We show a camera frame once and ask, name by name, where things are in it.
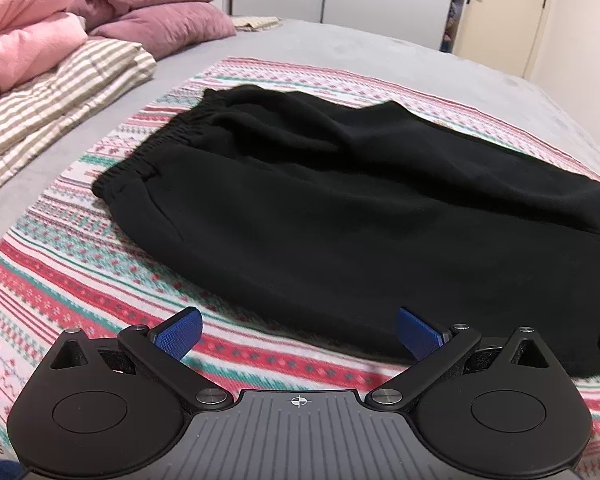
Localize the pink fleece blanket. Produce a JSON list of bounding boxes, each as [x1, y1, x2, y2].
[[0, 0, 87, 94]]

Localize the beige striped pillow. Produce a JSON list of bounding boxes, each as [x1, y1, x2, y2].
[[0, 39, 157, 187]]

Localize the cream door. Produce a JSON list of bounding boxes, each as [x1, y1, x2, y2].
[[453, 0, 550, 79]]

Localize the mauve pillow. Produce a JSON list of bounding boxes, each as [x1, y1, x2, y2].
[[92, 2, 236, 60]]

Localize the red green patterned knit blanket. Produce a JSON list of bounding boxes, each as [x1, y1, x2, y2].
[[0, 58, 586, 442]]

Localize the small beige cloth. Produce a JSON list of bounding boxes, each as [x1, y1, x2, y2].
[[230, 16, 282, 32]]

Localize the black sweatpants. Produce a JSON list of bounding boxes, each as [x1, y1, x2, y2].
[[93, 86, 600, 377]]

